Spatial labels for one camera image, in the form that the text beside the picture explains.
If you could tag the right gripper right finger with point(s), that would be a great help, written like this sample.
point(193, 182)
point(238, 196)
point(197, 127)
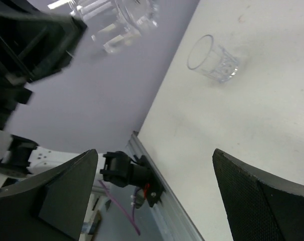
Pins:
point(259, 205)

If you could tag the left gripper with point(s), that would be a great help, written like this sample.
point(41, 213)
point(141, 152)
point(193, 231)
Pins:
point(34, 44)

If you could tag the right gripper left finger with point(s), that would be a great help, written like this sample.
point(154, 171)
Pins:
point(50, 205)

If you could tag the clear faceted glass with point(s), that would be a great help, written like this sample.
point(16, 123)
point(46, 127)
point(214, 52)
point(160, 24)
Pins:
point(212, 60)
point(112, 25)

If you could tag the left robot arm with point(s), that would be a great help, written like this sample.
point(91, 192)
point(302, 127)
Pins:
point(16, 153)

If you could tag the aluminium mounting rail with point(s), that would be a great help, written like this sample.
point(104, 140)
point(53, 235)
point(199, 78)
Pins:
point(172, 220)

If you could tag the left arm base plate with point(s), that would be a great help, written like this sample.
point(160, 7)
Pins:
point(144, 176)

